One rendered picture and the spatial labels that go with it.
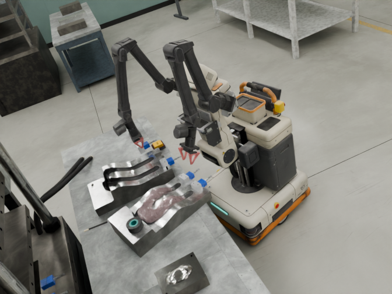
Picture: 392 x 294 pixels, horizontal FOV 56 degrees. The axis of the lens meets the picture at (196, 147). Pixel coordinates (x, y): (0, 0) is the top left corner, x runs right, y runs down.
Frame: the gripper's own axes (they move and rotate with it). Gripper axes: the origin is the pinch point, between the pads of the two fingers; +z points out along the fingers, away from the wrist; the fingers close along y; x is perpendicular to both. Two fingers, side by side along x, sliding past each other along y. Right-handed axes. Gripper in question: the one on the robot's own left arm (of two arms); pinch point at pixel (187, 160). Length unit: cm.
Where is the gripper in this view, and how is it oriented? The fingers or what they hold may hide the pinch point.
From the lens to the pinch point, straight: 203.4
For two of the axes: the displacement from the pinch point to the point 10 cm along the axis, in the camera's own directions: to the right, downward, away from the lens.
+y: 6.4, 3.3, -7.0
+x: 7.6, -1.4, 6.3
